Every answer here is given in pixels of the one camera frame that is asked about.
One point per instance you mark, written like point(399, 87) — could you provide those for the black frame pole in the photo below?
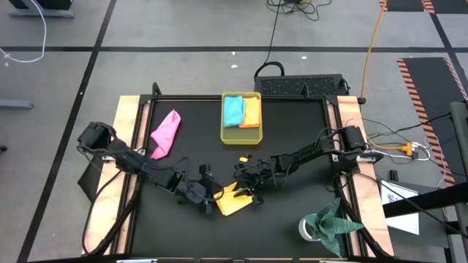
point(420, 199)

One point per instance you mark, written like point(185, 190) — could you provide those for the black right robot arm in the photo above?
point(314, 151)

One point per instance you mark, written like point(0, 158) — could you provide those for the grey metal floor bar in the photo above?
point(16, 104)
point(40, 14)

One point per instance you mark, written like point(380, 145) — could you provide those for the white plant pot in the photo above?
point(303, 228)

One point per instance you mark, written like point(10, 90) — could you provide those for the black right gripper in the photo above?
point(256, 175)

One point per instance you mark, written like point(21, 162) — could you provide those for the white paper sheet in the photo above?
point(398, 208)

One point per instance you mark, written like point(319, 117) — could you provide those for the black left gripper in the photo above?
point(199, 193)

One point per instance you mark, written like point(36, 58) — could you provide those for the orange power plug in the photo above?
point(406, 148)

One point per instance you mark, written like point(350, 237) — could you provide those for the green striped-leaf plant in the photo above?
point(329, 224)

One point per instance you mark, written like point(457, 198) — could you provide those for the yellow plastic bin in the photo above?
point(241, 137)

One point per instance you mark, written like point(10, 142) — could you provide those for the black hazard-striped floor mat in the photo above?
point(406, 4)
point(431, 109)

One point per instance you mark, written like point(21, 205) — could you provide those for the blue microfiber towel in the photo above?
point(233, 111)

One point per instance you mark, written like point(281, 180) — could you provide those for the pink microfiber towel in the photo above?
point(166, 133)

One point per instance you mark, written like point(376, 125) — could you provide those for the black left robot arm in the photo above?
point(128, 157)

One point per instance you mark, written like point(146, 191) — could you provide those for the wooden side board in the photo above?
point(126, 109)
point(349, 113)

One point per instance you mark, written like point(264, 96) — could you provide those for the yellow microfiber towel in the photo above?
point(232, 204)

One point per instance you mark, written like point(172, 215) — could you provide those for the orange microfiber towel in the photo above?
point(253, 113)

